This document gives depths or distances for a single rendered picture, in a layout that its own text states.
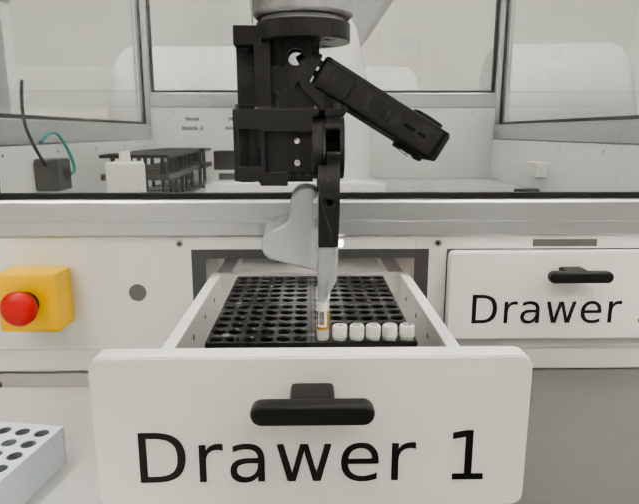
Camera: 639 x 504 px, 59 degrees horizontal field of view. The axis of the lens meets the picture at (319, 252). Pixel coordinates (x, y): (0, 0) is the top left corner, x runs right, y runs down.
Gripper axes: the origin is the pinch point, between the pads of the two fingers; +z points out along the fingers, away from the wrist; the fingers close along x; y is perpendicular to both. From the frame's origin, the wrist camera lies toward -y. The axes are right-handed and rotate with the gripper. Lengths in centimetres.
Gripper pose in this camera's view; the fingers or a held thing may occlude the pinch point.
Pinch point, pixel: (330, 281)
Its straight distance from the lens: 46.9
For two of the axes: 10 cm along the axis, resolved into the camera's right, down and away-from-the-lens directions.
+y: -10.0, 0.1, -0.2
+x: 0.2, 2.1, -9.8
